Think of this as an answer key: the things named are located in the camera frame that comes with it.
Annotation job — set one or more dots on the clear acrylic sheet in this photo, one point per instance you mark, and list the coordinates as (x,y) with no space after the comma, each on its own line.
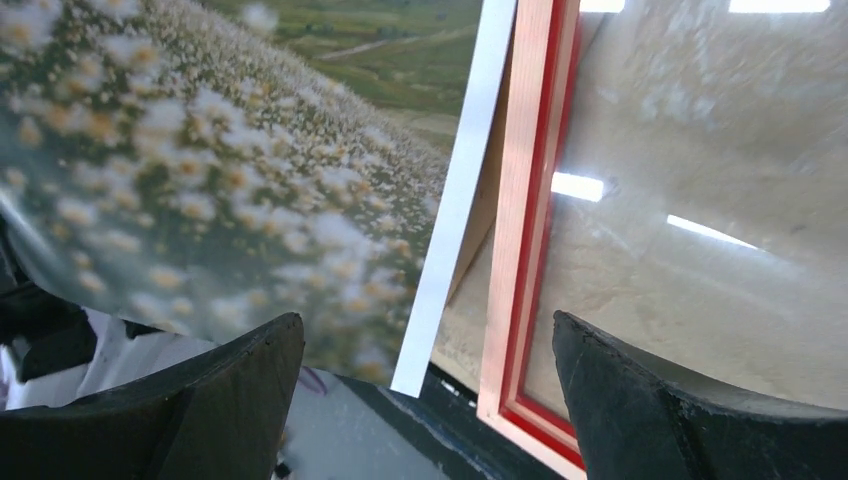
(699,209)

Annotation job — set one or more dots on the brown cardboard backing board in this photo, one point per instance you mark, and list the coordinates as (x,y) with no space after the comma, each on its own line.
(484,207)

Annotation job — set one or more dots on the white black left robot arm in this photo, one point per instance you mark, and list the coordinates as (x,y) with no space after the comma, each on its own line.
(54,352)

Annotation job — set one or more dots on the landscape photo print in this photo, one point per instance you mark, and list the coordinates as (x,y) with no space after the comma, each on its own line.
(178,165)

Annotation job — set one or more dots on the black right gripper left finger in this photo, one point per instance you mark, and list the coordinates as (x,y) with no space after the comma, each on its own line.
(219,415)

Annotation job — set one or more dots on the red wooden picture frame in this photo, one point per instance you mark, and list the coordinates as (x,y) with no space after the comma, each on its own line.
(541,259)

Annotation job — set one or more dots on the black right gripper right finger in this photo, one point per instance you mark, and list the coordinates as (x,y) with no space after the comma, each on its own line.
(639,416)

